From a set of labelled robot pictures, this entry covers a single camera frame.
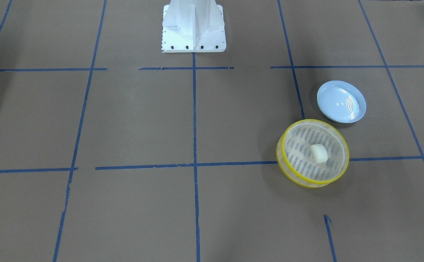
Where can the white steamed bun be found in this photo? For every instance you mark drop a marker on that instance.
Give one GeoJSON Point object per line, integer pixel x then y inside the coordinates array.
{"type": "Point", "coordinates": [319, 153]}

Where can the yellow mesh steamer basket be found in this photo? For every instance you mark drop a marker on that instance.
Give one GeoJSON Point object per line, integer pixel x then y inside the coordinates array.
{"type": "Point", "coordinates": [295, 157]}

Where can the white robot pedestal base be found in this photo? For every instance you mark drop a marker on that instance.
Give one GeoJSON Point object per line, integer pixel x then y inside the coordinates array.
{"type": "Point", "coordinates": [193, 26]}

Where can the light blue plate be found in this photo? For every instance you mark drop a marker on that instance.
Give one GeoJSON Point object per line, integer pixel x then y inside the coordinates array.
{"type": "Point", "coordinates": [341, 102]}

